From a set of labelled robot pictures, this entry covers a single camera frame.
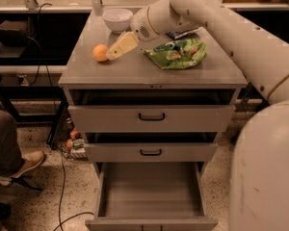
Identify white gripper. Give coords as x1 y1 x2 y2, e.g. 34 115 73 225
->
106 7 159 61

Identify orange fruit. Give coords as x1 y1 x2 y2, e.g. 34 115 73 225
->
92 44 108 63

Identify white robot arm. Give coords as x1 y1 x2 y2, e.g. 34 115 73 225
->
107 0 289 231

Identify grey metal drawer cabinet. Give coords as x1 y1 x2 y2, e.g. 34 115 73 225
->
58 7 248 231

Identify grey top drawer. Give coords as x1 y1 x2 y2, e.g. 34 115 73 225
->
68 103 234 133

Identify grey middle drawer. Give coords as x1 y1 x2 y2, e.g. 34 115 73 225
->
85 132 218 163

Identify grey open bottom drawer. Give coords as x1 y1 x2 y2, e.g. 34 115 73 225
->
86 162 218 231

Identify white ceramic bowl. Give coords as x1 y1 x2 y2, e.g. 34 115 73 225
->
102 9 133 34

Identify green chip bag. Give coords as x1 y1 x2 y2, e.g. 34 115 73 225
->
144 38 206 70

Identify dark blue chip bag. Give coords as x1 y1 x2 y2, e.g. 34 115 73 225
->
167 27 201 40

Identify dark brown box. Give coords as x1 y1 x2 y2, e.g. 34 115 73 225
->
0 20 29 47

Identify tan shoe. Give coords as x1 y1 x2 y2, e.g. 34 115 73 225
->
0 151 45 187

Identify person's leg brown trousers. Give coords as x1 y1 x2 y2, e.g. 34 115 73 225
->
0 110 24 176

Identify wire basket with cans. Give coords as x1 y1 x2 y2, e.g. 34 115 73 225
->
55 109 87 160

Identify black floor cable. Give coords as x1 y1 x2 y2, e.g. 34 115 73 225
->
52 146 95 231

